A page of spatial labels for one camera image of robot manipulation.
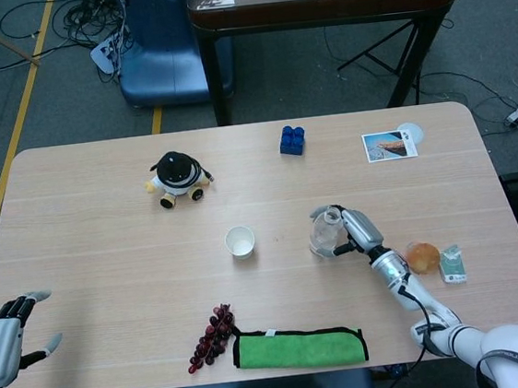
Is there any white round disc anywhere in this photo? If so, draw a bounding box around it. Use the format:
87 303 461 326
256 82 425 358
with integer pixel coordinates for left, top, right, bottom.
394 121 425 147

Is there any blue building block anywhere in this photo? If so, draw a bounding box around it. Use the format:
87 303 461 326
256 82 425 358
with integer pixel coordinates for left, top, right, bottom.
276 123 310 159

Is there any photo postcard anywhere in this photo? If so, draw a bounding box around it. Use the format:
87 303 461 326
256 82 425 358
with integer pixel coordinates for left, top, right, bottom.
360 126 420 164

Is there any transparent plastic bottle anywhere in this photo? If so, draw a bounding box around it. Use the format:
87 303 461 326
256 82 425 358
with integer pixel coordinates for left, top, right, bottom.
305 204 346 259

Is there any white power strip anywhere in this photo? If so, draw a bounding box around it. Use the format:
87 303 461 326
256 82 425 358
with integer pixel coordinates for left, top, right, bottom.
88 31 129 77

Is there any purple grape bunch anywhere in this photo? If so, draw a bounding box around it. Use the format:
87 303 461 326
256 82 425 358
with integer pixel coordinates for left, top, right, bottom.
181 301 241 375

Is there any brown mahjong table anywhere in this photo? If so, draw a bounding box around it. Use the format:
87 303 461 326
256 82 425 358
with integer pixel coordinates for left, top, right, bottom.
186 0 476 130

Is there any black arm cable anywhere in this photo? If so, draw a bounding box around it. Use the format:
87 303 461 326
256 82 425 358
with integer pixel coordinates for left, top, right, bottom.
396 281 438 368

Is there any black and white plush toy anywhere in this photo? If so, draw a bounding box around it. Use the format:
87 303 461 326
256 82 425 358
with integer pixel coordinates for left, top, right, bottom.
140 147 218 212

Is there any green and white packet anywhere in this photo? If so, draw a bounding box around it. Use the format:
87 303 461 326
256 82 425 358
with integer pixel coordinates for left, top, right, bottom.
437 243 468 285

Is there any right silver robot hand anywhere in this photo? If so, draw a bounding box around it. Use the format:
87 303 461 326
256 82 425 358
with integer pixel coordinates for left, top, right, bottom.
309 198 386 262

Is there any white paper cup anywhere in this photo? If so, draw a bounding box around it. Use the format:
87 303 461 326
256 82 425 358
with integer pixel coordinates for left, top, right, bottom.
223 223 258 261

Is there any green cloth with black trim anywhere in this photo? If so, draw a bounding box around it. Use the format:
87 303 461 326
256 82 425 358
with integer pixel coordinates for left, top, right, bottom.
229 315 371 376

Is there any blue machine base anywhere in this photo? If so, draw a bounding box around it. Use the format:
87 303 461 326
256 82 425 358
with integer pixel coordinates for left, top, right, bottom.
110 0 239 113

